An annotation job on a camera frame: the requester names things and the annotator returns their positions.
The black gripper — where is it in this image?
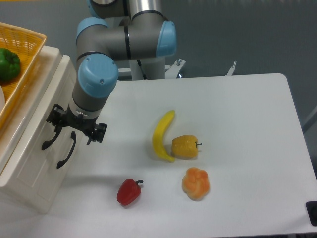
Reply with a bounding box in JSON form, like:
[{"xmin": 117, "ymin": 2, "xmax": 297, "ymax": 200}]
[{"xmin": 46, "ymin": 104, "xmax": 107, "ymax": 145}]

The black top drawer handle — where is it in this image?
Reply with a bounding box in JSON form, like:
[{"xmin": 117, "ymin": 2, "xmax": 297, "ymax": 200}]
[{"xmin": 41, "ymin": 126, "xmax": 62, "ymax": 151}]

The black drawer handle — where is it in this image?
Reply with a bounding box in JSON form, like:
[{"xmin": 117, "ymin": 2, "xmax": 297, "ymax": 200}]
[
  {"xmin": 41, "ymin": 126, "xmax": 62, "ymax": 151},
  {"xmin": 56, "ymin": 131, "xmax": 77, "ymax": 169}
]

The white drawer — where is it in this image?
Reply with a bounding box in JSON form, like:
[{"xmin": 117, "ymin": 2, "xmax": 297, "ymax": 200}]
[{"xmin": 0, "ymin": 55, "xmax": 76, "ymax": 190}]

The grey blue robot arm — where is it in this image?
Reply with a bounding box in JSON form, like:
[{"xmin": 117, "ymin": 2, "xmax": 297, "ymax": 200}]
[{"xmin": 47, "ymin": 0, "xmax": 177, "ymax": 142}]

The white drawer cabinet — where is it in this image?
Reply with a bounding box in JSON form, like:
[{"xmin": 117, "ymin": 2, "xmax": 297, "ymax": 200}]
[{"xmin": 0, "ymin": 46, "xmax": 82, "ymax": 213}]

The yellow banana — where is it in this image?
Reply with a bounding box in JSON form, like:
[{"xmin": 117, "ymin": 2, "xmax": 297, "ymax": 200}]
[{"xmin": 152, "ymin": 110, "xmax": 175, "ymax": 163}]

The red bell pepper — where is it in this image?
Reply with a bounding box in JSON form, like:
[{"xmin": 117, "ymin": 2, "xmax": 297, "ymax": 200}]
[{"xmin": 116, "ymin": 178, "xmax": 144, "ymax": 206}]

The green bell pepper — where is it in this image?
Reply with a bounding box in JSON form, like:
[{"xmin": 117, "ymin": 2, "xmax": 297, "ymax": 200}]
[{"xmin": 0, "ymin": 48, "xmax": 21, "ymax": 82}]

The yellow plastic basket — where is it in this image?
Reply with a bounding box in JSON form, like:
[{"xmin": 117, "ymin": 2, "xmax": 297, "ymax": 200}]
[{"xmin": 0, "ymin": 23, "xmax": 47, "ymax": 127}]

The yellow bell pepper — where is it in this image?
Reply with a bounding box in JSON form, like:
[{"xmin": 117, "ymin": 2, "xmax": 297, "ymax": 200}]
[{"xmin": 171, "ymin": 135, "xmax": 202, "ymax": 158}]

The orange braided bread roll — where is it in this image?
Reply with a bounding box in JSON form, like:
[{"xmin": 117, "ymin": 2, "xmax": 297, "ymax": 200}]
[{"xmin": 182, "ymin": 167, "xmax": 210, "ymax": 201}]

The black device at edge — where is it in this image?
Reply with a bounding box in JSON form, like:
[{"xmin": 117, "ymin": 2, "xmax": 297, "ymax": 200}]
[{"xmin": 306, "ymin": 201, "xmax": 317, "ymax": 227}]

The black lower drawer handle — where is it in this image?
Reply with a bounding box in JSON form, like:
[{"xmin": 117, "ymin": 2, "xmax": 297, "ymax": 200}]
[{"xmin": 56, "ymin": 131, "xmax": 77, "ymax": 169}]

